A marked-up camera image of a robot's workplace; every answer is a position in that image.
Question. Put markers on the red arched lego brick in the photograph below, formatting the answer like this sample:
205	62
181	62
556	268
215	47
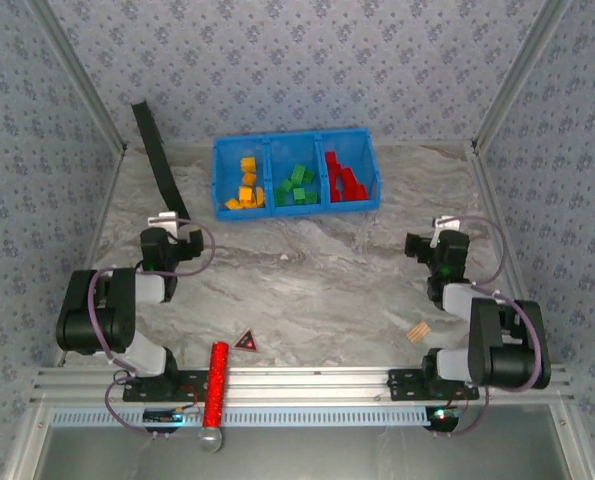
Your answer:
359	192

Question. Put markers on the orange round lego piece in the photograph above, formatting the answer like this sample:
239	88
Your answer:
260	196

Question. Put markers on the green lego brick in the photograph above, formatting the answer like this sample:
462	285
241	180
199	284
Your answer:
286	185
280	195
299	174
311	198
299	195

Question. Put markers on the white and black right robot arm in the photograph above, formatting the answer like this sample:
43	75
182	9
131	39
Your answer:
457	302

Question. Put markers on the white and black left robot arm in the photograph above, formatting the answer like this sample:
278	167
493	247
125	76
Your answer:
149	290

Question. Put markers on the small ridged wooden block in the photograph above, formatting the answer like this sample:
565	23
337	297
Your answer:
418	333

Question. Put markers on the long black strip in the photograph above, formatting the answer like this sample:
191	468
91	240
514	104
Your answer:
159	165

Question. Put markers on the red and black triangle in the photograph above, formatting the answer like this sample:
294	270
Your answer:
247	344

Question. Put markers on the red glitter microphone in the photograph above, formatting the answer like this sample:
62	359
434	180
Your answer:
217	380

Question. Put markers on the blue three-compartment bin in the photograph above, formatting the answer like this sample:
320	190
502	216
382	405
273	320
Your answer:
297	150

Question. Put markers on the grey metal panel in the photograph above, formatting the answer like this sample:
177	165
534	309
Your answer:
327	457

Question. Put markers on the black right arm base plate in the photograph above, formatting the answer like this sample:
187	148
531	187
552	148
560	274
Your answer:
402	385

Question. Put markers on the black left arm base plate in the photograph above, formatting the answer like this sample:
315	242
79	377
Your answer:
189	385

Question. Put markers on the aluminium mounting rail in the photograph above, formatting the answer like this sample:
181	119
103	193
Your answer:
302	385

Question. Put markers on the aluminium frame post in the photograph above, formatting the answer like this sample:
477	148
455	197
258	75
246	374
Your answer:
81	75
518	75

